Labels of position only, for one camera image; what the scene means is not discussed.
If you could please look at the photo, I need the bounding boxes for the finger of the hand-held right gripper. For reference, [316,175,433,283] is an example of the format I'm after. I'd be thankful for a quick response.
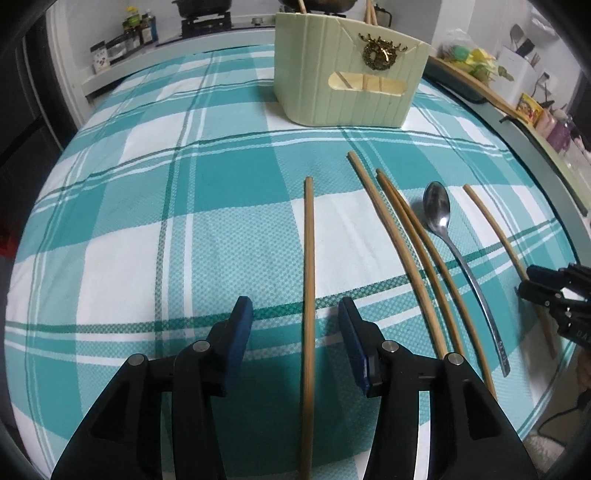
[516,281,567,310]
[527,263,579,290]

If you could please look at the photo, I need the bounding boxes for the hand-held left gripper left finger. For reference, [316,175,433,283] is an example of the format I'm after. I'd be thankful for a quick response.
[51,295,254,480]

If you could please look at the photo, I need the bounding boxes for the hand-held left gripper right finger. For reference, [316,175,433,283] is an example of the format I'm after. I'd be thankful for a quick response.
[338,297,541,480]

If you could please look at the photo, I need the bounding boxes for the cream utensil holder box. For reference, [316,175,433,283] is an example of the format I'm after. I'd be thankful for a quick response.
[274,11,433,128]

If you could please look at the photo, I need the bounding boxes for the teal plaid tablecloth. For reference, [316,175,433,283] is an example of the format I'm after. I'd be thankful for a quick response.
[2,44,579,480]

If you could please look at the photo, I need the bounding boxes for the purple cup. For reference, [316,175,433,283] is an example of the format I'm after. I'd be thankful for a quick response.
[549,117,576,154]

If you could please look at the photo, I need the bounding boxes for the yellow printed box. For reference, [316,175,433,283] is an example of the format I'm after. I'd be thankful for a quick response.
[516,92,546,126]

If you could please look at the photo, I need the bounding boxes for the wooden cutting board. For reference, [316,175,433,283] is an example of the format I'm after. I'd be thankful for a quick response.
[428,55,523,121]

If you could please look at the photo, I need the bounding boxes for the white knife holder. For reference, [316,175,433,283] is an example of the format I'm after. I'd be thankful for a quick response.
[496,45,539,94]

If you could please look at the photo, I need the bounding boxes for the plastic bag of sponges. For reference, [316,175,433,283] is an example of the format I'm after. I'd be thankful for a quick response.
[436,28,509,80]

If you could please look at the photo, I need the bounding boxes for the black gas cooktop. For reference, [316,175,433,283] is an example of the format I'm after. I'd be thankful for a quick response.
[156,10,279,48]

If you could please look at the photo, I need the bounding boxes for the spice jar set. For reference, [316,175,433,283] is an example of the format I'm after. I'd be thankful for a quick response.
[89,39,129,75]

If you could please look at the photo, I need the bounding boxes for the dark sauce bottle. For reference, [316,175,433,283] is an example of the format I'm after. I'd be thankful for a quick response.
[140,10,158,45]

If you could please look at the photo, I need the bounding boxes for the yellow cap oil bottle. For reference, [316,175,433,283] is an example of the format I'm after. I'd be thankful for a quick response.
[123,6,142,49]

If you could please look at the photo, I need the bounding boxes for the black pot with red lid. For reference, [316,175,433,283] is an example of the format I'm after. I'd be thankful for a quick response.
[172,0,232,17]

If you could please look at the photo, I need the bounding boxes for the wok with glass lid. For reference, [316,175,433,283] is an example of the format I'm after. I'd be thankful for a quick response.
[278,0,359,14]

